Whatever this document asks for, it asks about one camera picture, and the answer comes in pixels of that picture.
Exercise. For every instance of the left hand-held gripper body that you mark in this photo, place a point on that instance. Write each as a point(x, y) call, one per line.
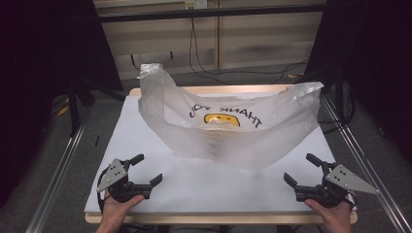
point(113, 174)

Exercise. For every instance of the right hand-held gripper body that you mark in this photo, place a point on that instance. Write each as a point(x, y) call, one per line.
point(343, 179)

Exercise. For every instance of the translucent white plastic bag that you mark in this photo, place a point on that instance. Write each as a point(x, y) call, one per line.
point(194, 142)

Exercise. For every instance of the person's right hand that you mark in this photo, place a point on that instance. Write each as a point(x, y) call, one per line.
point(336, 213)

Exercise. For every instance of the person's left hand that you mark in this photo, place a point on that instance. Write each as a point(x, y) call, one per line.
point(115, 210)

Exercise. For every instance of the white table cover board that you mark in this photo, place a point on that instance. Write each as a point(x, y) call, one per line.
point(207, 191)

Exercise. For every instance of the black tripod stand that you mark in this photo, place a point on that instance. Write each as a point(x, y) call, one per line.
point(340, 97)
point(74, 106)

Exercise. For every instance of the yellow floor tape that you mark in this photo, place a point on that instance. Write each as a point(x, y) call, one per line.
point(63, 110)

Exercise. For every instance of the black curtain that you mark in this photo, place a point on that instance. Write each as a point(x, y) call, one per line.
point(375, 58)
point(39, 64)

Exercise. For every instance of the black horizontal bar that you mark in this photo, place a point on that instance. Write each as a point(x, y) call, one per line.
point(207, 13)

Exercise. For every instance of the aluminium rail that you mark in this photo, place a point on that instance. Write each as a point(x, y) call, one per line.
point(362, 158)
point(55, 184)

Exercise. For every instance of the white wall socket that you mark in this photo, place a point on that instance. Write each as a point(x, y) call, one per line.
point(196, 4)

